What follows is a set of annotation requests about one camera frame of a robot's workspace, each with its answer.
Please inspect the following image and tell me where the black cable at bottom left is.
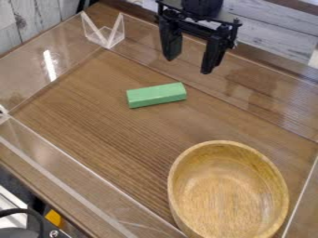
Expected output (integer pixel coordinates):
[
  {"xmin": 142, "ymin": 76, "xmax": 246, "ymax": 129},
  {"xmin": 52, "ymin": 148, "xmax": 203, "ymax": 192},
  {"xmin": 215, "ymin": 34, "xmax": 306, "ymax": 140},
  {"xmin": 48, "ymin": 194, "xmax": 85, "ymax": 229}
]
[{"xmin": 0, "ymin": 207, "xmax": 46, "ymax": 238}]

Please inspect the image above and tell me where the clear acrylic corner bracket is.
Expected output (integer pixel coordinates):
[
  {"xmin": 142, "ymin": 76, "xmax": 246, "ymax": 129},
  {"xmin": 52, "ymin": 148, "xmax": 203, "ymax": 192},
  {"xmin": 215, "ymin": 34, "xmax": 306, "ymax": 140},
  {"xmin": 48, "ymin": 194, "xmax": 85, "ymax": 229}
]
[{"xmin": 79, "ymin": 12, "xmax": 126, "ymax": 49}]

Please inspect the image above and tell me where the light wooden bowl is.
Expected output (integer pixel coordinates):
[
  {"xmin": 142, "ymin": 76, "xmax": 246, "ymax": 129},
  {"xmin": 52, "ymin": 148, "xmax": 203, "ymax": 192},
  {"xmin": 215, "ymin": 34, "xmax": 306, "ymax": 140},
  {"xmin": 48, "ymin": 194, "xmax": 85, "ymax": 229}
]
[{"xmin": 169, "ymin": 140, "xmax": 290, "ymax": 238}]

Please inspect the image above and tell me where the black device with yellow label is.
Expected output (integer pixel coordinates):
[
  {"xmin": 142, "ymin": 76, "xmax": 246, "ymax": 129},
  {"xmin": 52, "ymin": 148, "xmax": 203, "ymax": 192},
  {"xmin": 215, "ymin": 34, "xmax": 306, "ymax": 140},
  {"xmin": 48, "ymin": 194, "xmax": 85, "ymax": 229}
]
[{"xmin": 27, "ymin": 197, "xmax": 87, "ymax": 238}]

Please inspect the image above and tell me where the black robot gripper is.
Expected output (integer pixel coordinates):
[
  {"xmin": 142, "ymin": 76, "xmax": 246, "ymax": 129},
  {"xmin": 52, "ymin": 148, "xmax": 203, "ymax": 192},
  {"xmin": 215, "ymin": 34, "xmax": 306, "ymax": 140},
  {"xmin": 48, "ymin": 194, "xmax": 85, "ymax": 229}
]
[{"xmin": 155, "ymin": 0, "xmax": 242, "ymax": 74}]

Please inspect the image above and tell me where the clear acrylic tray wall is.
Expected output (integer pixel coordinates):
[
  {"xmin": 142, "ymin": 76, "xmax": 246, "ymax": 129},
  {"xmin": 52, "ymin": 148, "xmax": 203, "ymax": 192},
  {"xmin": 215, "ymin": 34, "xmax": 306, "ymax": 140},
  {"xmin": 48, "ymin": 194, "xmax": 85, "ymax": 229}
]
[{"xmin": 0, "ymin": 104, "xmax": 189, "ymax": 238}]

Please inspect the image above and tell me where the green rectangular block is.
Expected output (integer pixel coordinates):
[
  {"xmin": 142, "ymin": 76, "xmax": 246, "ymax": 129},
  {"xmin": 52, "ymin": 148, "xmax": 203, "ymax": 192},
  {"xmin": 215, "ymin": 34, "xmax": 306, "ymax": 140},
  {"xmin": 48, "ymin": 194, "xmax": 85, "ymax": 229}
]
[{"xmin": 127, "ymin": 83, "xmax": 187, "ymax": 109}]

